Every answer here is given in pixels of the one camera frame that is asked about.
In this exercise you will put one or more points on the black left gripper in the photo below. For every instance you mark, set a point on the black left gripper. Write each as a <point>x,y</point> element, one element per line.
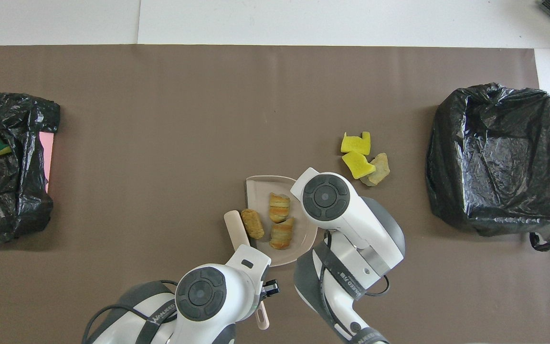
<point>270,289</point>

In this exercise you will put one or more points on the sliced bread piece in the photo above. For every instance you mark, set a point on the sliced bread piece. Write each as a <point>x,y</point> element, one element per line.
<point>282,233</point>

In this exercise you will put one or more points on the brown bread roll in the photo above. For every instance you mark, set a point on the brown bread roll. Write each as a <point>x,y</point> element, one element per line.
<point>252,223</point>

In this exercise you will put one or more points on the striped croissant bread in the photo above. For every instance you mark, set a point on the striped croissant bread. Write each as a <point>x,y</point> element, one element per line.
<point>280,207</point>

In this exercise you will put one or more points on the pink plastic dustpan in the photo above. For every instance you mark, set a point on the pink plastic dustpan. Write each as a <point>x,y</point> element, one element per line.
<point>260,191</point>

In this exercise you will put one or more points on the yellow sponge green backed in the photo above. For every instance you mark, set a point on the yellow sponge green backed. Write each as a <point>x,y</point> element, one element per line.
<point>357,165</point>

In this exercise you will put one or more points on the tan worn sponge piece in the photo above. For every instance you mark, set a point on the tan worn sponge piece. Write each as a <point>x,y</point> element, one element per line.
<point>380,169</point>

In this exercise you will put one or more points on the notched yellow sponge piece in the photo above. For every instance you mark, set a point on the notched yellow sponge piece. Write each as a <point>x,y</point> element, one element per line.
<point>354,145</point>

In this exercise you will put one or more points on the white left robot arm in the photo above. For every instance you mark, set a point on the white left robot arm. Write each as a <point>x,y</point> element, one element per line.
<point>208,296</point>

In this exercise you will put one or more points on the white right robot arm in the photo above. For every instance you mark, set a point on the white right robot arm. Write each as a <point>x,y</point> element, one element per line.
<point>351,220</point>

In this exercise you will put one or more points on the pink plastic bin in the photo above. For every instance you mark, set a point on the pink plastic bin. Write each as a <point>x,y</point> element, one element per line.
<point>47,157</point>

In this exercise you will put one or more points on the black bag covered bin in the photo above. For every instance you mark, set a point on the black bag covered bin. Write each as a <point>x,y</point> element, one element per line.
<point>499,157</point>

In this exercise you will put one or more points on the right black bag bin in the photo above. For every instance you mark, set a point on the right black bag bin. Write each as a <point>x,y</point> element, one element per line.
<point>7,191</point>

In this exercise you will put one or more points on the brown paper table mat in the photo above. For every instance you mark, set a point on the brown paper table mat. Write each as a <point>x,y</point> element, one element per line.
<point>160,143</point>

